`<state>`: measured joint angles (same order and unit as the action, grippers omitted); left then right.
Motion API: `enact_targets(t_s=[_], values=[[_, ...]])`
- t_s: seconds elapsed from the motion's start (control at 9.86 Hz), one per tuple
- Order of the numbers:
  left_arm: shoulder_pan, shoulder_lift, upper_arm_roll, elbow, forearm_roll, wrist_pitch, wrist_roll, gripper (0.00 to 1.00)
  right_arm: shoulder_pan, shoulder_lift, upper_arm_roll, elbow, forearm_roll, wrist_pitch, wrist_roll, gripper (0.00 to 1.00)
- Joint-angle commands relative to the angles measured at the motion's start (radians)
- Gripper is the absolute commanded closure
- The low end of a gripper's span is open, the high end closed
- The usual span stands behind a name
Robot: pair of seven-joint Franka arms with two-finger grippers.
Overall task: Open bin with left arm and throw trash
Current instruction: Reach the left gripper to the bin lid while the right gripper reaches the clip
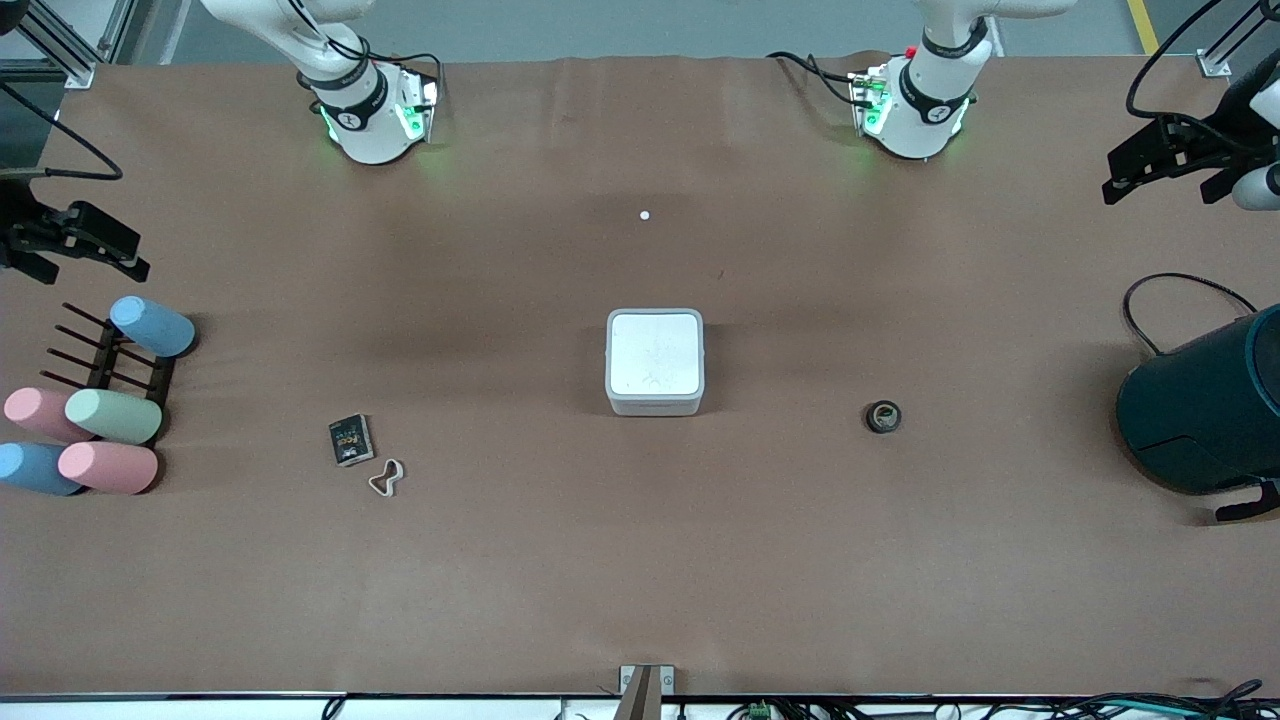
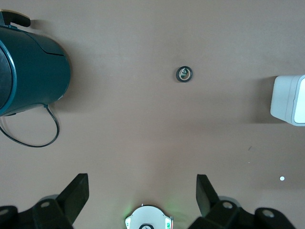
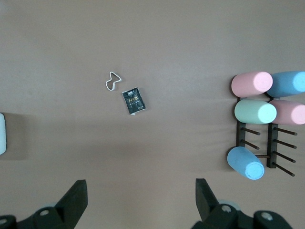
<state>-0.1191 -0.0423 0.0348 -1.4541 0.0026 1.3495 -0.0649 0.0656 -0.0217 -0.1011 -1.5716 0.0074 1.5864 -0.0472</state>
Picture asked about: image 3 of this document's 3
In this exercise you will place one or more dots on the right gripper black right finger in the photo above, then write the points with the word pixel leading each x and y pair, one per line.
pixel 209 210

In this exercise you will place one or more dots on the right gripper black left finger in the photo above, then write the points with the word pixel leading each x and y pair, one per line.
pixel 71 205

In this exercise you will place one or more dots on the grey storage box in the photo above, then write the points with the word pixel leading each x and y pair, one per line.
pixel 2 133

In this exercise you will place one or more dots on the white bent band loop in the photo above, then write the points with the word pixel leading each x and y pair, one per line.
pixel 106 84

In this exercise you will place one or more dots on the blue plastic cup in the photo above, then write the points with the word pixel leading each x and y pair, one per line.
pixel 245 163
pixel 286 84

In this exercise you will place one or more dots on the dark wooden peg cup rack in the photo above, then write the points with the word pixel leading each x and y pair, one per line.
pixel 240 133

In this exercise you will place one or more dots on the green plastic cup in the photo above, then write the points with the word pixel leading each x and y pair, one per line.
pixel 255 111

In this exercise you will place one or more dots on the black foil sachet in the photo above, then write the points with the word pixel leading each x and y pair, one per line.
pixel 134 102

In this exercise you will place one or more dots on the pink plastic cup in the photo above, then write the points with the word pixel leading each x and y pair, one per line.
pixel 252 84
pixel 289 112

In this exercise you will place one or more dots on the brown table cover sheet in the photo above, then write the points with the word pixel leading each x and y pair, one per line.
pixel 152 35

